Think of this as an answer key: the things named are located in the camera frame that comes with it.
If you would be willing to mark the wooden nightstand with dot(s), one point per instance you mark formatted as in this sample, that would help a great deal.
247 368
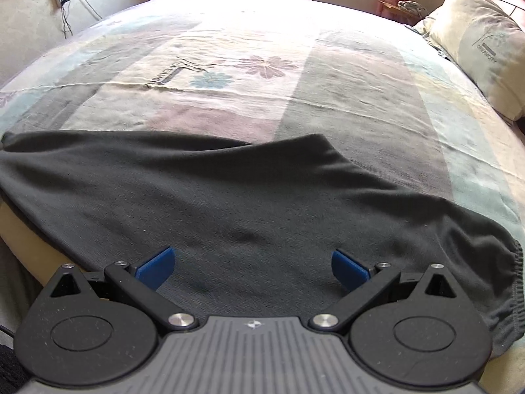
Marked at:
389 10

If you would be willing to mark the grey bundle on nightstand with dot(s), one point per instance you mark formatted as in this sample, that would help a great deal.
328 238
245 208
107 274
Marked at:
412 7

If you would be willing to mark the cream printed pillow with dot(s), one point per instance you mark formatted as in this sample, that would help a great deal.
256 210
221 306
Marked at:
480 45

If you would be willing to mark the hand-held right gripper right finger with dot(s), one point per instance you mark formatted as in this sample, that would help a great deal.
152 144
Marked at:
348 269

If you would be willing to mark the dark grey sweater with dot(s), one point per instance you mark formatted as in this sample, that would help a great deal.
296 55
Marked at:
205 197

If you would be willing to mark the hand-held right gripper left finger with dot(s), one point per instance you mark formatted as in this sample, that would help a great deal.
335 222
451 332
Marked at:
158 269

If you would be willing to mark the bed with patchwork sheet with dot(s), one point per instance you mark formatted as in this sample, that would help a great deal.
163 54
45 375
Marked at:
287 69

